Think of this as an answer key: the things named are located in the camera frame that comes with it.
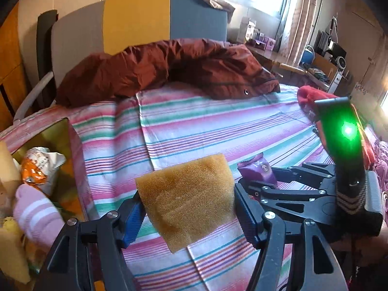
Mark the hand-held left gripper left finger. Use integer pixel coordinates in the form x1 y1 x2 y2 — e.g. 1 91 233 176
35 189 147 291

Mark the black rolled mat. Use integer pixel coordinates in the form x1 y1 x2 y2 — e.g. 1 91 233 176
36 10 58 110

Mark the pink striped sock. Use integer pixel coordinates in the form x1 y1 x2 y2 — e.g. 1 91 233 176
14 183 65 249

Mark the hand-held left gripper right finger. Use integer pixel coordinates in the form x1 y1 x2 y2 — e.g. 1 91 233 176
235 183 349 291

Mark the black radio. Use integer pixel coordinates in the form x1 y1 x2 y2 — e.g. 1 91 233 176
315 30 348 70

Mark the orange snack bag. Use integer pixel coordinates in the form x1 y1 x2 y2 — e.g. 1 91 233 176
20 147 66 196

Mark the red cloth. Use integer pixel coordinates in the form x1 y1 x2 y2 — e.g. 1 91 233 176
297 85 375 170

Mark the grey yellow blue chair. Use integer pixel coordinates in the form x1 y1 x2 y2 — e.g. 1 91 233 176
14 0 228 122

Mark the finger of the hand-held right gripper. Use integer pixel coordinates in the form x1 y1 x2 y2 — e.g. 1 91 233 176
271 162 336 190
247 179 328 213

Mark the maroon jacket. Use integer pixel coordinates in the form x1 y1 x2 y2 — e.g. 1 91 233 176
56 38 281 108

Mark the blue bucket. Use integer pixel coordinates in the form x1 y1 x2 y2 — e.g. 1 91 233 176
301 45 316 65

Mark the white container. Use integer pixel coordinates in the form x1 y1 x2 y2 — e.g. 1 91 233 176
239 18 258 41

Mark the purple snack packet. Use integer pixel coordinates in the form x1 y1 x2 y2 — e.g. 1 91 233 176
237 153 278 188

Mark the person's right hand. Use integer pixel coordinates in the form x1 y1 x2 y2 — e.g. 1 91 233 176
353 220 388 267

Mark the orange wooden wardrobe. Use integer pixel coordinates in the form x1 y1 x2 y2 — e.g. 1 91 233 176
0 0 31 125

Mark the pink striped curtain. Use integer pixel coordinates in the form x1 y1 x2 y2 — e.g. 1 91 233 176
280 0 322 64

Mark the purple box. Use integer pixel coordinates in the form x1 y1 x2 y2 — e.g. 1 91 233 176
256 35 276 52

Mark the gold metal tray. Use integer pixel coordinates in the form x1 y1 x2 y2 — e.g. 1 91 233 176
0 118 88 282

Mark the wooden desk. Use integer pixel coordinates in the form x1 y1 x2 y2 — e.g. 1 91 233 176
245 41 307 76

